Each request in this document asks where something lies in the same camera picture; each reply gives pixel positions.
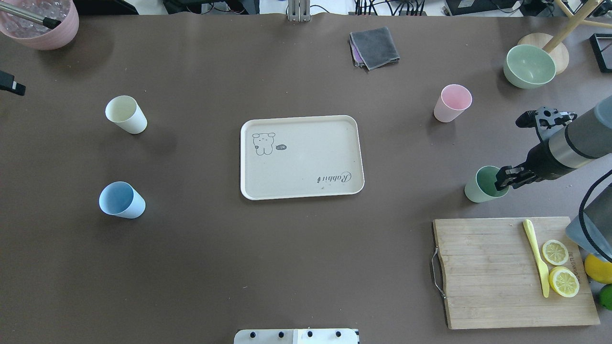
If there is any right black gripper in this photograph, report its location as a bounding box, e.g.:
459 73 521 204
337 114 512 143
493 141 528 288
494 143 565 191

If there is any green cup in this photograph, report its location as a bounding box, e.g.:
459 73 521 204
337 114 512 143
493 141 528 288
465 166 510 203

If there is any pink cup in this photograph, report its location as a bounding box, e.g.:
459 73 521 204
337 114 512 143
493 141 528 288
433 84 473 123

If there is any blue cup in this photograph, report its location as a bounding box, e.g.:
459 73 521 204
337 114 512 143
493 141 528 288
98 181 146 218

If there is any cream cup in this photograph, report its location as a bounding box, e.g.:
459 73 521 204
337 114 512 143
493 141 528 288
105 95 147 134

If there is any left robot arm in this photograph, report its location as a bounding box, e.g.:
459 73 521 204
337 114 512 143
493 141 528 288
0 70 26 96

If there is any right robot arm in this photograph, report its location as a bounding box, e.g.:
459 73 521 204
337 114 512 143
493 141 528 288
495 97 612 261

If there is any cream rabbit tray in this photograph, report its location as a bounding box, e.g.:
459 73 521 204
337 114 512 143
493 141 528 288
240 115 365 201

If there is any upper lemon slice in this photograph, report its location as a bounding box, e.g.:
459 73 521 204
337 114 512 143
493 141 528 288
541 239 569 266

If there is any lemon slice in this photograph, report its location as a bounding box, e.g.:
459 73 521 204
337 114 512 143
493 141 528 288
541 239 569 266
548 266 580 298

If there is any yellow plastic knife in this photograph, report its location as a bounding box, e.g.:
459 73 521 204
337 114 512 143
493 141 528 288
523 218 550 298

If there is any bamboo cutting board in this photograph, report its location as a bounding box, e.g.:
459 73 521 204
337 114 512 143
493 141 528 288
433 217 600 330

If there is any green bowl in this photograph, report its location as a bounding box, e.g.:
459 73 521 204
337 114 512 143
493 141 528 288
503 45 557 89

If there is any lower lemon slice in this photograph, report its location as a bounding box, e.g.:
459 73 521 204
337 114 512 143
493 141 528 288
548 266 580 298

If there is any whole lemon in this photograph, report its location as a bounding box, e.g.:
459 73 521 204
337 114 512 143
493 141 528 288
584 254 612 285

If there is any green lime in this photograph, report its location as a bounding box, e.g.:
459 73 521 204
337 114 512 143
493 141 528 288
598 284 612 311

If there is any wooden stand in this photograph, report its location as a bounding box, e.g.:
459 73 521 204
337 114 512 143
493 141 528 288
518 0 612 75

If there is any grey cloth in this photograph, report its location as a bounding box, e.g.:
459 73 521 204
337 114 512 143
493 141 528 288
349 26 400 71

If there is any purple cloth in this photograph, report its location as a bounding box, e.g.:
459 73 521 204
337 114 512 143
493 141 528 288
349 39 365 67

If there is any metal scoop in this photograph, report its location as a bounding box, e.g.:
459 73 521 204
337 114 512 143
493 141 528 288
0 1 62 29

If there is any pink bowl with ice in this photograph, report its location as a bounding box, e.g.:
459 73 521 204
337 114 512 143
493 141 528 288
0 0 79 50

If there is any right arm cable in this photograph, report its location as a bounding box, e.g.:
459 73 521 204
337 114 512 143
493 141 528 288
578 169 612 262

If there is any black frame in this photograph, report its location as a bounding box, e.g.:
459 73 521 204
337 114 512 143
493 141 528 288
589 33 612 74

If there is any metal camera mount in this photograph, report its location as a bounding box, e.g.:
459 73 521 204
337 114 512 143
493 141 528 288
287 0 311 22

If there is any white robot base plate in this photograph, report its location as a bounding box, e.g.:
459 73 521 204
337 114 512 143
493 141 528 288
233 328 360 344

